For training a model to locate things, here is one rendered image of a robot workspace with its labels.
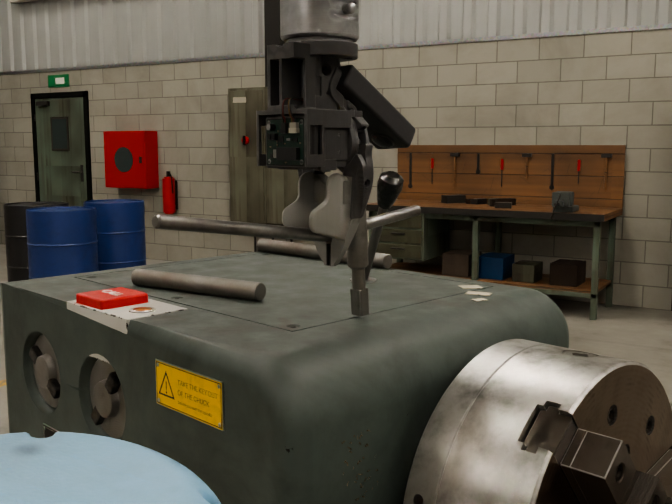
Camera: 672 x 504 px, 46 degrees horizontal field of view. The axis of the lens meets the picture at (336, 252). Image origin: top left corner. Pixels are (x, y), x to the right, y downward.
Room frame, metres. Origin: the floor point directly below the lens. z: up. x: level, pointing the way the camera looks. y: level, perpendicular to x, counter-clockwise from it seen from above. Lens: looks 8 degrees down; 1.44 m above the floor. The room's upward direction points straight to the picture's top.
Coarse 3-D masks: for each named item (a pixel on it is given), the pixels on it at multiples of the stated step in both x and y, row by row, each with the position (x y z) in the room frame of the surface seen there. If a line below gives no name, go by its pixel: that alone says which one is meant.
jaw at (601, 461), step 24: (552, 408) 0.65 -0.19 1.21; (552, 432) 0.63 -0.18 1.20; (576, 432) 0.64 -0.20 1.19; (576, 456) 0.62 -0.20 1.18; (600, 456) 0.61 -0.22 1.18; (624, 456) 0.62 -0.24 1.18; (576, 480) 0.62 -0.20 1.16; (600, 480) 0.60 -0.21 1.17; (624, 480) 0.62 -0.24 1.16; (648, 480) 0.62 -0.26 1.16
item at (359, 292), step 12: (360, 228) 0.79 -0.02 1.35; (360, 240) 0.79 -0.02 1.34; (348, 252) 0.79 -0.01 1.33; (360, 252) 0.79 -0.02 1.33; (348, 264) 0.80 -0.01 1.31; (360, 264) 0.79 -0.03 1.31; (360, 276) 0.80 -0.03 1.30; (360, 288) 0.80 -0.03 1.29; (360, 300) 0.80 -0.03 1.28; (360, 312) 0.80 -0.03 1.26
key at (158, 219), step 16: (416, 208) 0.86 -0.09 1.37; (160, 224) 0.62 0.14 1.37; (176, 224) 0.63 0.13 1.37; (192, 224) 0.65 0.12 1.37; (208, 224) 0.66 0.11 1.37; (224, 224) 0.67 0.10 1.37; (240, 224) 0.68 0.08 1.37; (256, 224) 0.70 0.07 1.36; (368, 224) 0.80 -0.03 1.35; (384, 224) 0.82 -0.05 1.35; (320, 240) 0.76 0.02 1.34
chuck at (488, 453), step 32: (544, 352) 0.73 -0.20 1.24; (512, 384) 0.69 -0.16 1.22; (544, 384) 0.67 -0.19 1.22; (576, 384) 0.66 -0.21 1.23; (608, 384) 0.68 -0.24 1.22; (640, 384) 0.73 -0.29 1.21; (480, 416) 0.67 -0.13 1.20; (512, 416) 0.65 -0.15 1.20; (576, 416) 0.64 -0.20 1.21; (608, 416) 0.68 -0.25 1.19; (640, 416) 0.73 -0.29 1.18; (480, 448) 0.65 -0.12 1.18; (512, 448) 0.63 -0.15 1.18; (640, 448) 0.73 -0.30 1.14; (448, 480) 0.65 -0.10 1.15; (480, 480) 0.63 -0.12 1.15; (512, 480) 0.61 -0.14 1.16; (544, 480) 0.60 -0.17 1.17
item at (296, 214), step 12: (300, 180) 0.77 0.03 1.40; (312, 180) 0.78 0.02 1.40; (324, 180) 0.78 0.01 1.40; (300, 192) 0.77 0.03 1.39; (312, 192) 0.78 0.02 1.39; (324, 192) 0.77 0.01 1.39; (300, 204) 0.77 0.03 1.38; (312, 204) 0.78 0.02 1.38; (288, 216) 0.76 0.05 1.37; (300, 216) 0.77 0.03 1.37; (324, 252) 0.77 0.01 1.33; (324, 264) 0.77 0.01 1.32
